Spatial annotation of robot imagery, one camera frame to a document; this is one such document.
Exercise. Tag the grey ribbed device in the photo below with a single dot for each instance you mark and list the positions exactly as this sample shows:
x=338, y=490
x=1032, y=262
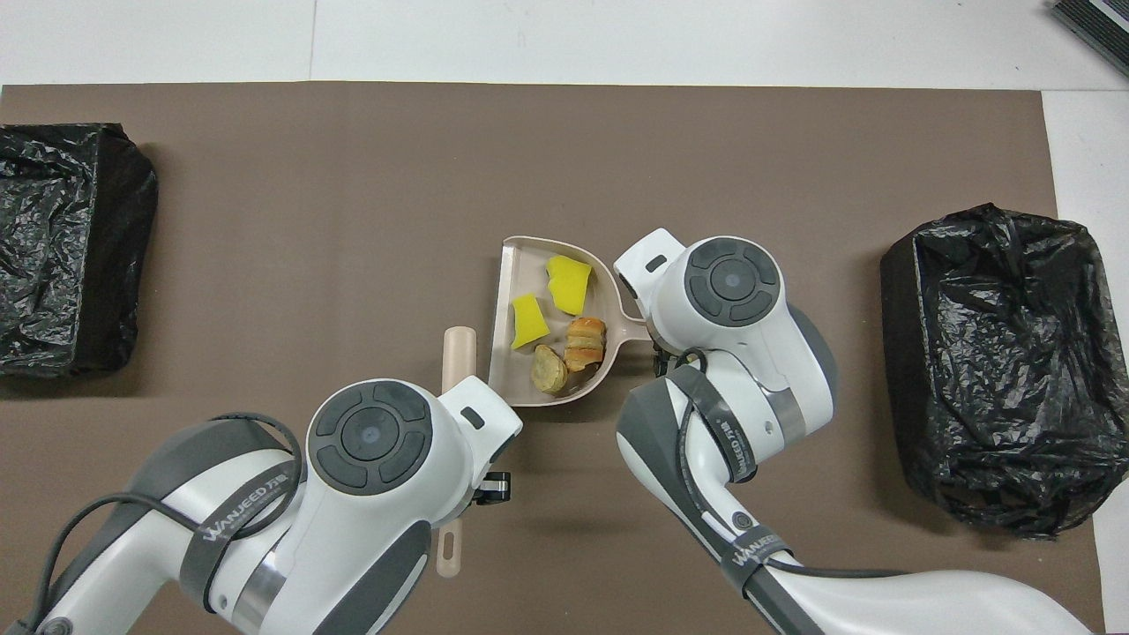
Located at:
x=1094, y=22

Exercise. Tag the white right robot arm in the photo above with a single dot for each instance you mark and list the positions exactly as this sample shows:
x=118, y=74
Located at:
x=750, y=353

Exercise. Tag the small yellow sponge piece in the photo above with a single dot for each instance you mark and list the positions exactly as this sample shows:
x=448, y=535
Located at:
x=529, y=322

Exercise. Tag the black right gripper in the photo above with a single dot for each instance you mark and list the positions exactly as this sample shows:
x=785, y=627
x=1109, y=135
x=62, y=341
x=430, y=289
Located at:
x=663, y=362

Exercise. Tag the beige hand brush black bristles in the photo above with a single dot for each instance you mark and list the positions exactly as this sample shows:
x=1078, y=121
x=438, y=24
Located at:
x=459, y=357

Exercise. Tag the orange striped croissant piece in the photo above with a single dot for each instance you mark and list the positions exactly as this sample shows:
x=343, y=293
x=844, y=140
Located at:
x=586, y=344

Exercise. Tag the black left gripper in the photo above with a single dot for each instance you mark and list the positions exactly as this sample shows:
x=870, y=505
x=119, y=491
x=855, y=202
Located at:
x=494, y=488

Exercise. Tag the pale beige ridged foam piece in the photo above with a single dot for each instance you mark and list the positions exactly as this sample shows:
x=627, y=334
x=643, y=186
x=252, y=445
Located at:
x=549, y=370

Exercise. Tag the brown table mat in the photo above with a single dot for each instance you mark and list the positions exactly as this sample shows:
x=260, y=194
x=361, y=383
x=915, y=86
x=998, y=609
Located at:
x=353, y=176

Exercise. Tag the large yellow sponge piece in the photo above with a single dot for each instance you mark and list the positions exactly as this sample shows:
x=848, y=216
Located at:
x=569, y=284

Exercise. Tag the beige plastic dustpan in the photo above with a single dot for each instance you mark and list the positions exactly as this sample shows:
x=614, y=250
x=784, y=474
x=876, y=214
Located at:
x=529, y=265

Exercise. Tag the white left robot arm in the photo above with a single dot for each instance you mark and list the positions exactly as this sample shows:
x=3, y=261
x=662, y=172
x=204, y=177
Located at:
x=353, y=494

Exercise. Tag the black bag lined bin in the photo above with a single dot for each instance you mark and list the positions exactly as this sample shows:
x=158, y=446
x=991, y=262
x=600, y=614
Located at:
x=988, y=353
x=62, y=220

